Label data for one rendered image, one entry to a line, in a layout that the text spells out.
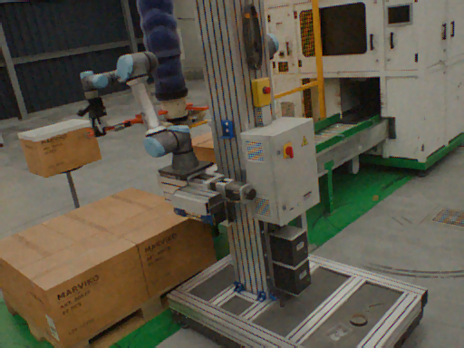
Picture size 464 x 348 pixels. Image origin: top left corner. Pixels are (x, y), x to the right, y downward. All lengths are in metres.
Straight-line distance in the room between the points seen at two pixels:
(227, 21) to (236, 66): 0.21
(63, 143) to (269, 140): 2.82
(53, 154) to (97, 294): 2.04
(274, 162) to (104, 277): 1.27
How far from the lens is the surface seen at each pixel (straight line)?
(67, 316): 2.81
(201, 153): 3.25
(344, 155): 4.24
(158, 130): 2.35
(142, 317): 3.13
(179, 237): 3.09
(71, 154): 4.65
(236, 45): 2.24
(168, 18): 3.05
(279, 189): 2.21
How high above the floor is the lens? 1.76
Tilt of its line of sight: 19 degrees down
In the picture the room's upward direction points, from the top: 9 degrees counter-clockwise
